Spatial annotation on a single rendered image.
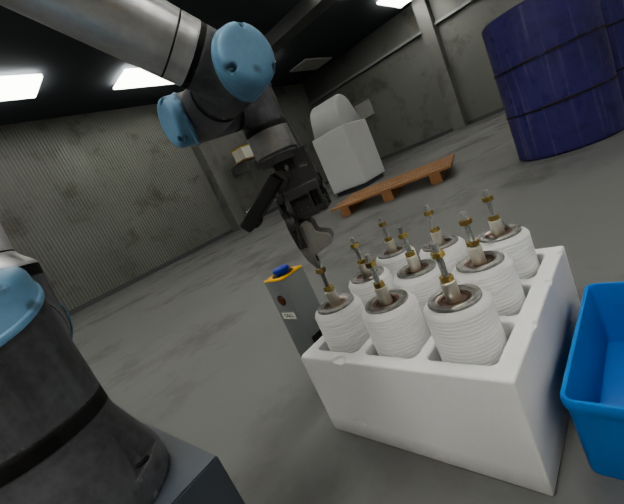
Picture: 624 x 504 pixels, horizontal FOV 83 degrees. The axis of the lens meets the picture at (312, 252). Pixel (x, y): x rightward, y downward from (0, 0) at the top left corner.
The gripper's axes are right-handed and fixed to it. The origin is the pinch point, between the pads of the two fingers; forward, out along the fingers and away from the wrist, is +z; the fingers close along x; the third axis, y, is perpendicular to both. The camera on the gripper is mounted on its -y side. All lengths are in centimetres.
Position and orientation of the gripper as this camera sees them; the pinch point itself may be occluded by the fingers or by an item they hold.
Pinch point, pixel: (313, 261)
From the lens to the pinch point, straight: 65.8
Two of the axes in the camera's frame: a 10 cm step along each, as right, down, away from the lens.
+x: 1.3, -2.7, 9.5
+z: 4.0, 8.9, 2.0
